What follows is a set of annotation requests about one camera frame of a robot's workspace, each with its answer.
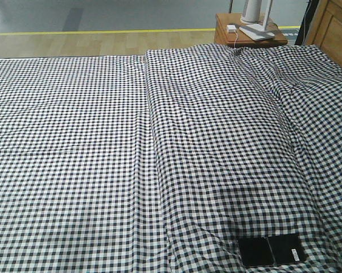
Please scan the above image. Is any white desk lamp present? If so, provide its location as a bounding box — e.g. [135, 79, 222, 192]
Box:
[240, 0, 275, 41]

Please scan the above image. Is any black white checkered quilt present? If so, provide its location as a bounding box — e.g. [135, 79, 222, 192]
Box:
[145, 44, 342, 272]

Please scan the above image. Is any black white checkered bedsheet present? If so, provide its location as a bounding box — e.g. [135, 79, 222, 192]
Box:
[0, 55, 170, 272]

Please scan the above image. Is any wooden nightstand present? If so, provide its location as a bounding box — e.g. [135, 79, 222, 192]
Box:
[215, 13, 289, 48]

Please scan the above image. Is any small white charger box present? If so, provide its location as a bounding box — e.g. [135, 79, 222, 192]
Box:
[226, 24, 237, 33]

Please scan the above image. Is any white cylindrical speaker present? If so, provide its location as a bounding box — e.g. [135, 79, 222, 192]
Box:
[241, 0, 262, 24]

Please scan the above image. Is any wooden headboard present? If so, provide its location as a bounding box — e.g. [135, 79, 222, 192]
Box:
[304, 0, 342, 67]

